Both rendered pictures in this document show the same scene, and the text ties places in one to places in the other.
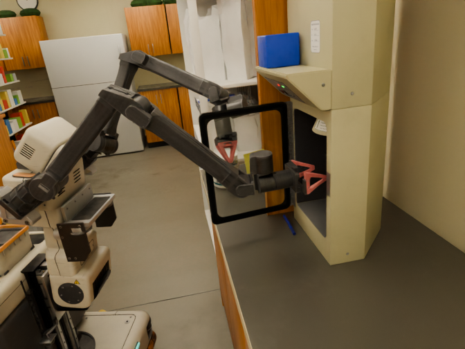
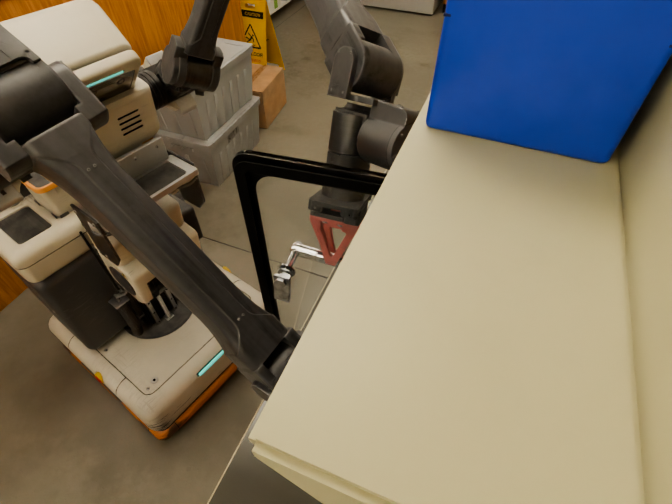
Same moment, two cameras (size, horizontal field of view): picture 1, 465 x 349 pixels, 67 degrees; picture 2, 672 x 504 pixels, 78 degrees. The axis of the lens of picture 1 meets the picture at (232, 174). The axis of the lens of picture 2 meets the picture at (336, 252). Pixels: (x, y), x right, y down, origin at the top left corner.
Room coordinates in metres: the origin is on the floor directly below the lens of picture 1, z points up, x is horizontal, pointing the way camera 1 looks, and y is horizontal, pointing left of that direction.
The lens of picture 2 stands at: (0.85, -0.20, 1.64)
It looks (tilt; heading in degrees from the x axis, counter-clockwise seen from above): 48 degrees down; 31
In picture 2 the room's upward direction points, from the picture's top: straight up
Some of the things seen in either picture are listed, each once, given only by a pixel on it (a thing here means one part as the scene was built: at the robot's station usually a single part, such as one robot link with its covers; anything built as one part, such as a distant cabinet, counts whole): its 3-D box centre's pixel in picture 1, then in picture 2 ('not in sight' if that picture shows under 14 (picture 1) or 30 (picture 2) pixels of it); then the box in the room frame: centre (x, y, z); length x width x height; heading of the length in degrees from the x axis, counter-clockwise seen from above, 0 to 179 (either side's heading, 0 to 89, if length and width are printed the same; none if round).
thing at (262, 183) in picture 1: (265, 181); not in sight; (1.01, -0.10, 1.18); 0.07 x 0.06 x 0.07; 98
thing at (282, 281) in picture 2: not in sight; (282, 286); (1.11, 0.04, 1.18); 0.02 x 0.02 x 0.06; 15
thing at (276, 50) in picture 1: (277, 50); (546, 29); (1.12, -0.17, 1.56); 0.10 x 0.10 x 0.09; 8
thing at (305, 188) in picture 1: (310, 179); not in sight; (0.99, -0.24, 1.18); 0.09 x 0.07 x 0.07; 98
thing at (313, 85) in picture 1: (288, 85); (477, 249); (1.03, -0.19, 1.46); 0.32 x 0.11 x 0.10; 8
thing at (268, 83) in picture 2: not in sight; (256, 95); (3.04, 1.79, 0.14); 0.41 x 0.32 x 0.28; 14
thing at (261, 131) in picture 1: (248, 165); (361, 292); (1.15, -0.06, 1.19); 0.30 x 0.01 x 0.40; 105
